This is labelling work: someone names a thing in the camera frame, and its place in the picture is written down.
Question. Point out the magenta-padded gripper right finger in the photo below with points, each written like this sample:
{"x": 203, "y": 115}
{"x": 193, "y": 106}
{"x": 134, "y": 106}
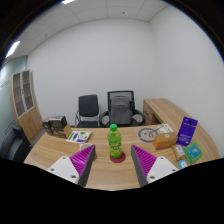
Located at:
{"x": 145, "y": 160}

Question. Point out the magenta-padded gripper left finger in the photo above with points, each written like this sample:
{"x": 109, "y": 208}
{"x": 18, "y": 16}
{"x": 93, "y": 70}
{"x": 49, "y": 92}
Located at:
{"x": 81, "y": 160}

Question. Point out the green drink bottle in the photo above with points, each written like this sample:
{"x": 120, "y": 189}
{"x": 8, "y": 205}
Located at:
{"x": 115, "y": 145}

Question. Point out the flat round red coaster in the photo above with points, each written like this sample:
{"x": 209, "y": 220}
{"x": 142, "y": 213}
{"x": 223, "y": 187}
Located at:
{"x": 122, "y": 159}

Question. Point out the printed white leaflet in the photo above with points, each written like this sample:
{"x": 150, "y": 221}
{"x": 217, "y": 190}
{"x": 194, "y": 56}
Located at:
{"x": 79, "y": 136}

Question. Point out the orange-brown cardboard box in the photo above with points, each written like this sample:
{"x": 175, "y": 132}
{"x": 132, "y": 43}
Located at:
{"x": 165, "y": 140}

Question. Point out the brown cardboard carton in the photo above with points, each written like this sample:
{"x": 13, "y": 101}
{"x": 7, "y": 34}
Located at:
{"x": 65, "y": 132}

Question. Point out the yellow-brown snack packet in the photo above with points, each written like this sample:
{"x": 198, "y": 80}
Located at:
{"x": 179, "y": 152}

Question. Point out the small light blue box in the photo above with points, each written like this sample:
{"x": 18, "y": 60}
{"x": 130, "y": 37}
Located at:
{"x": 183, "y": 164}

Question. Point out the black mesh office chair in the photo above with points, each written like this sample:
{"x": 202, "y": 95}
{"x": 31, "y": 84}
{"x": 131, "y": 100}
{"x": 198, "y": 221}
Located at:
{"x": 138, "y": 116}

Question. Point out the dark printed carton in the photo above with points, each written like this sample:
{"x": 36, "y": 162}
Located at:
{"x": 58, "y": 121}

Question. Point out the small dark brown carton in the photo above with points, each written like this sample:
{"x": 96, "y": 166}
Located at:
{"x": 46, "y": 126}

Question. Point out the green flat box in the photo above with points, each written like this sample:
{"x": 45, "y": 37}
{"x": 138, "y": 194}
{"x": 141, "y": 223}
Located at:
{"x": 193, "y": 152}

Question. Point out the purple standing pouch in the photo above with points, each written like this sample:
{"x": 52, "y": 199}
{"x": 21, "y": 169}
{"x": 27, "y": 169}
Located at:
{"x": 187, "y": 130}

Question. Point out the black visitor chair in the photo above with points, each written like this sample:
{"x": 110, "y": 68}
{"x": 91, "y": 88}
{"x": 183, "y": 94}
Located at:
{"x": 88, "y": 105}

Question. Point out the grey backpack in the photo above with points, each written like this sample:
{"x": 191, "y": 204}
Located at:
{"x": 120, "y": 110}

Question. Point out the wooden shelf cabinet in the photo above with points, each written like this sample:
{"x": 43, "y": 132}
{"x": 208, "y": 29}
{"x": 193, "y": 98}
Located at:
{"x": 30, "y": 116}

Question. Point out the black sofa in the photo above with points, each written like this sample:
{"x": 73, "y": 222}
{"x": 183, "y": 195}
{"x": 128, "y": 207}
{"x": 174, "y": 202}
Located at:
{"x": 13, "y": 145}

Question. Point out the long ceiling light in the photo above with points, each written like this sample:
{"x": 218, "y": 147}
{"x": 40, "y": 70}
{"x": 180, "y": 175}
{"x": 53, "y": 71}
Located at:
{"x": 12, "y": 49}
{"x": 68, "y": 1}

